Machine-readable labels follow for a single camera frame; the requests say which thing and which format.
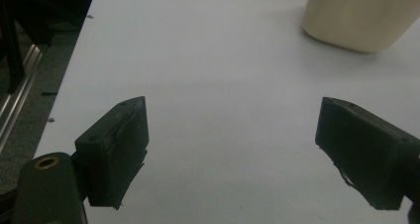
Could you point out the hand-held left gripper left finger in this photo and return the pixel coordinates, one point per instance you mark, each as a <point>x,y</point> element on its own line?
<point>112,151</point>

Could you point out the cream plastic container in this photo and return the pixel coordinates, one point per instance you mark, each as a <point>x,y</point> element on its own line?
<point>360,14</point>

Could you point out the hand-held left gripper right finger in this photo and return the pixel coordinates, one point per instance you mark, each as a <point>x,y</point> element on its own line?
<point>366,151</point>

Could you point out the black metal stand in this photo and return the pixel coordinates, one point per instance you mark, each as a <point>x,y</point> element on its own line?
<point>15,52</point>

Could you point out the metal stand rail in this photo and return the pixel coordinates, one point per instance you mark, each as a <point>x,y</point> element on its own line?
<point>16,98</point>

